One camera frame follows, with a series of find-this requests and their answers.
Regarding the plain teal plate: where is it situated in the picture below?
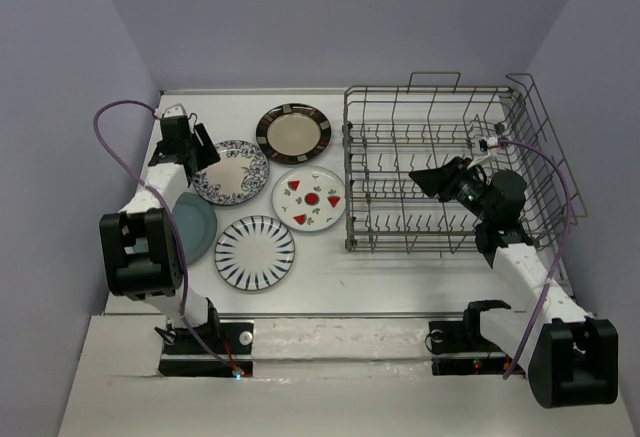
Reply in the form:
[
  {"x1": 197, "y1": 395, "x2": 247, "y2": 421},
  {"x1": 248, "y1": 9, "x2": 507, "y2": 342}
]
[{"x1": 172, "y1": 192, "x2": 217, "y2": 265}]

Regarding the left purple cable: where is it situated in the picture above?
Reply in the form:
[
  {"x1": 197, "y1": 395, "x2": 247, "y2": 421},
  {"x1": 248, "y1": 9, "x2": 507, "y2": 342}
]
[{"x1": 93, "y1": 100, "x2": 242, "y2": 377}]

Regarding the dark brown rimmed plate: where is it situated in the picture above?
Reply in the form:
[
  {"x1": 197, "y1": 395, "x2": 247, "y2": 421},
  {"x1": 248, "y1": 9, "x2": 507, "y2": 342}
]
[{"x1": 255, "y1": 103, "x2": 332, "y2": 166}]

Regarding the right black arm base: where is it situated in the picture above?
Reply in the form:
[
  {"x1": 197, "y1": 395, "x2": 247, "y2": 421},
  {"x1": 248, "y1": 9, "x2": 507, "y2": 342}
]
[{"x1": 424, "y1": 320, "x2": 511, "y2": 376}]

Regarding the grey wire dish rack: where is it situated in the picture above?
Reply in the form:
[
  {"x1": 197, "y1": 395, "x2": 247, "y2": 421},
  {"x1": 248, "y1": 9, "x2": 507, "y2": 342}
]
[{"x1": 343, "y1": 72, "x2": 588, "y2": 253}]

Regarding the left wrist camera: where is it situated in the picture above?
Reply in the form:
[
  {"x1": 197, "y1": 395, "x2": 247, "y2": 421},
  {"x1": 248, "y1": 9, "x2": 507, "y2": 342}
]
[{"x1": 158, "y1": 104, "x2": 189, "y2": 120}]

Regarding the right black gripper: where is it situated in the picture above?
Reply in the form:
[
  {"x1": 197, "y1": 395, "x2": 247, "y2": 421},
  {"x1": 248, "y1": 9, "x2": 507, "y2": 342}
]
[{"x1": 407, "y1": 156, "x2": 494, "y2": 222}]

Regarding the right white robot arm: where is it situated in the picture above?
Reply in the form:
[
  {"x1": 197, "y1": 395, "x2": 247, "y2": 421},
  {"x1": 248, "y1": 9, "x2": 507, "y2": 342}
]
[{"x1": 409, "y1": 157, "x2": 618, "y2": 408}]

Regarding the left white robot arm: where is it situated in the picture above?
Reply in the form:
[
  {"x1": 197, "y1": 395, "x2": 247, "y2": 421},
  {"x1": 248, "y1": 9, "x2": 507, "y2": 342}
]
[{"x1": 99, "y1": 113, "x2": 221, "y2": 352}]

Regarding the blue striped white plate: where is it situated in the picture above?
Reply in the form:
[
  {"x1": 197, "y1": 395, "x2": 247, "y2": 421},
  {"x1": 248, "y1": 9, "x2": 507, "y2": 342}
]
[{"x1": 214, "y1": 215, "x2": 296, "y2": 292}]

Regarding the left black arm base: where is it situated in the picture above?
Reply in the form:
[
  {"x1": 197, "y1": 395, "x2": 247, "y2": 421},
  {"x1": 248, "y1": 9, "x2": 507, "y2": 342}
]
[{"x1": 154, "y1": 320, "x2": 254, "y2": 380}]

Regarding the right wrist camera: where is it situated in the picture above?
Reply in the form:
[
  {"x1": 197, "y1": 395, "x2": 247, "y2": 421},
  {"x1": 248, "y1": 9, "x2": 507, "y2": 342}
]
[{"x1": 476, "y1": 135, "x2": 503, "y2": 155}]

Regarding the watermelon pattern plate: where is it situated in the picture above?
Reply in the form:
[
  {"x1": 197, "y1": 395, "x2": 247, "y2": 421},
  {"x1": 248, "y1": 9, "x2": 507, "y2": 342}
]
[{"x1": 271, "y1": 166, "x2": 346, "y2": 233}]

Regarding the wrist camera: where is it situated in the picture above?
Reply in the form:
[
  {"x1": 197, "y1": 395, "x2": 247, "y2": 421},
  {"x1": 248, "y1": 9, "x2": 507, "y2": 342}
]
[
  {"x1": 476, "y1": 135, "x2": 503, "y2": 155},
  {"x1": 158, "y1": 104, "x2": 189, "y2": 120}
]

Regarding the blue floral plate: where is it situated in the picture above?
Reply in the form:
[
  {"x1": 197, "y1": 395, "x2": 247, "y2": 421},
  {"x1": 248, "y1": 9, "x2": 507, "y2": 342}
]
[{"x1": 192, "y1": 140, "x2": 270, "y2": 206}]

